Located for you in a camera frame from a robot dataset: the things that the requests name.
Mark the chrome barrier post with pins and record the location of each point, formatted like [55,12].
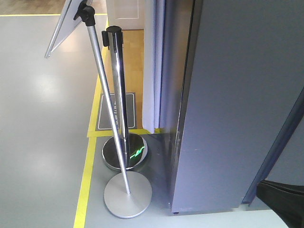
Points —
[134,147]

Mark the silver sign stand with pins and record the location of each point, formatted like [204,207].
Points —
[127,194]

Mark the grey fridge door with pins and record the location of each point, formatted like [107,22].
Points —
[248,71]

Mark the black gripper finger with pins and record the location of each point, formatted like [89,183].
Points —
[287,201]

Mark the dark floor sign sticker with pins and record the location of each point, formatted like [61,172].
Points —
[103,119]

